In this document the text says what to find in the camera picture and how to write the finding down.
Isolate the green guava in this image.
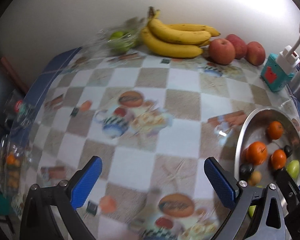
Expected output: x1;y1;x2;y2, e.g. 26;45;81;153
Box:
248;185;265;218
286;160;300;180

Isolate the brown longan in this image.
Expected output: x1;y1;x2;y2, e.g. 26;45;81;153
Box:
248;171;262;186

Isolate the small mandarin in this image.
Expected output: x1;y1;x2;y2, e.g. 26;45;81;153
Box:
266;121;284;140
270;149;287;170

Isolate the large orange mandarin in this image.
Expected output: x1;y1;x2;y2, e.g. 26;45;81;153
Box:
245;141;268;166

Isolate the clear box of small fruit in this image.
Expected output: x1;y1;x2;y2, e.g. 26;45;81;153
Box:
0;135;33;198

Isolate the steel bowl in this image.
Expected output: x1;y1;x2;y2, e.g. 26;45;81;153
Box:
210;107;300;240

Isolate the glass mug with red logo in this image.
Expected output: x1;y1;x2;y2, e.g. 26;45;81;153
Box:
4;90;35;132

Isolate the teal toy box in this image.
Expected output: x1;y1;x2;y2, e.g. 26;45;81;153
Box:
261;53;294;92

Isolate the red apple far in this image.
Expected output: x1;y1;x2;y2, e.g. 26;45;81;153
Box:
245;41;266;66

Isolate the red apple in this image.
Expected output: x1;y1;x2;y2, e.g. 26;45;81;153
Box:
245;41;266;66
208;38;236;65
225;34;247;60

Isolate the red apple middle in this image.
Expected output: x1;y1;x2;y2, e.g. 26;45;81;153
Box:
225;34;247;60

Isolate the red apple front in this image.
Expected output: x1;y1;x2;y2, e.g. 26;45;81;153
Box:
208;38;236;65

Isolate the clear tray of green fruit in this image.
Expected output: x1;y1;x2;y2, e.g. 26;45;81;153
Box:
91;17;145;56

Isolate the yellow banana bunch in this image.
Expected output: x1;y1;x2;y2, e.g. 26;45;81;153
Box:
140;7;220;59

